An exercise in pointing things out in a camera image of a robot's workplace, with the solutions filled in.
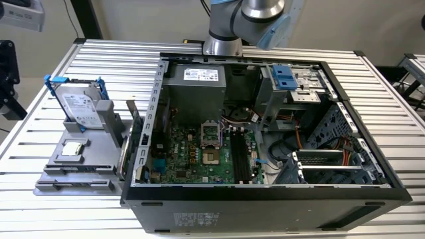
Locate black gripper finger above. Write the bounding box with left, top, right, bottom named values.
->
left=0, top=39, right=28, bottom=121

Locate dark RAM stick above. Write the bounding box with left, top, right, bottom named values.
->
left=36, top=181, right=112, bottom=190
left=45, top=164, right=116, bottom=172

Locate black RAM slot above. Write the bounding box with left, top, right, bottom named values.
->
left=241, top=127, right=252, bottom=184
left=237, top=127, right=248, bottom=184
left=233, top=127, right=244, bottom=184
left=229, top=127, right=240, bottom=184

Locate hard disk in blue carrier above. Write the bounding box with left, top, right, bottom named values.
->
left=43, top=74, right=111, bottom=130

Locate silver CPU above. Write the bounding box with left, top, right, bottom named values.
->
left=63, top=141, right=84, bottom=155

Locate grey parts rack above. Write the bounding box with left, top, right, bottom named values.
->
left=32, top=100, right=133, bottom=197

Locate green graphics card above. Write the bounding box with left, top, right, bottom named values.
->
left=120, top=99, right=145, bottom=181

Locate grey power supply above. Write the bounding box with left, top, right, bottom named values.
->
left=163, top=63, right=227, bottom=125

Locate blue expansion slot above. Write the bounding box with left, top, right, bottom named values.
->
left=152, top=160, right=167, bottom=174

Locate green motherboard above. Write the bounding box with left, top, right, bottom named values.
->
left=145, top=123, right=267, bottom=185

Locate metal socket cover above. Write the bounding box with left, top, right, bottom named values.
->
left=201, top=121, right=223, bottom=148

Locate CPU socket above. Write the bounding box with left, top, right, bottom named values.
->
left=201, top=148, right=223, bottom=165

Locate round black speaker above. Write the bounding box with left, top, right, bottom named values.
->
left=228, top=106, right=251, bottom=121

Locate blue drive latch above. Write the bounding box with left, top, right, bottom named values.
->
left=271, top=65, right=297, bottom=91

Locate black open PC case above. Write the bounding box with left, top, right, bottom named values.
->
left=119, top=51, right=413, bottom=234

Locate silver disk bay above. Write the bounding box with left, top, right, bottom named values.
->
left=290, top=148, right=366, bottom=185

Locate metal slat side table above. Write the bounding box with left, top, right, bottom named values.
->
left=397, top=53, right=425, bottom=83

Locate black post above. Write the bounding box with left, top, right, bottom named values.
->
left=71, top=0, right=104, bottom=40

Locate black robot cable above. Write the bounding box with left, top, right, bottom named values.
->
left=200, top=0, right=213, bottom=16

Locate orange wire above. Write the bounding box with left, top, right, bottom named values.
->
left=294, top=126, right=304, bottom=150

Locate red yellow wire bundle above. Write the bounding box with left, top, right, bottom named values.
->
left=337, top=136, right=356, bottom=167

